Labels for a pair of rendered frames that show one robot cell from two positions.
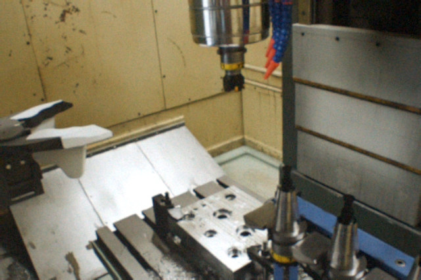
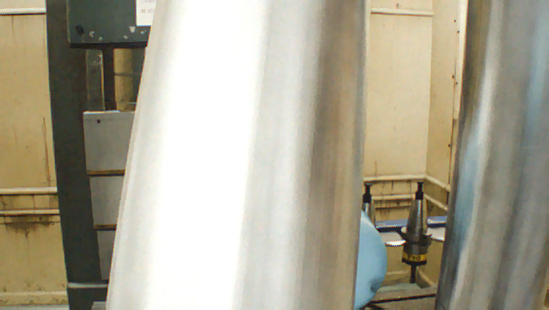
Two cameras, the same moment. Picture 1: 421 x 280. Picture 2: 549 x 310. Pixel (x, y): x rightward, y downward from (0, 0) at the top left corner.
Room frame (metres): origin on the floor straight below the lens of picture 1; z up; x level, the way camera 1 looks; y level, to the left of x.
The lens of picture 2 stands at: (0.21, 0.74, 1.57)
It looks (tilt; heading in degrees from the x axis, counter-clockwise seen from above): 11 degrees down; 294
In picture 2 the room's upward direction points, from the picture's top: straight up
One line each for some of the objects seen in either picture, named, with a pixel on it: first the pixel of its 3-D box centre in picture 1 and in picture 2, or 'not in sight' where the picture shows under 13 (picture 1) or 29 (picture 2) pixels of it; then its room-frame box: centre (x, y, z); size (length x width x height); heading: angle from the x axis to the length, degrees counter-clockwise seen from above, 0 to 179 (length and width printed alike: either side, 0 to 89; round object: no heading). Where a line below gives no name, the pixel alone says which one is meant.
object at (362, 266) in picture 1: (342, 266); not in sight; (0.42, -0.17, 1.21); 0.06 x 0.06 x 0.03
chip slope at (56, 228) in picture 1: (138, 202); not in sight; (1.38, 0.31, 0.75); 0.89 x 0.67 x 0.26; 124
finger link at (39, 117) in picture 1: (47, 127); not in sight; (0.51, 0.22, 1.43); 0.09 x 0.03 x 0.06; 159
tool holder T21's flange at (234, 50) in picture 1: (231, 46); not in sight; (0.82, -0.06, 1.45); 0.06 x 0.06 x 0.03
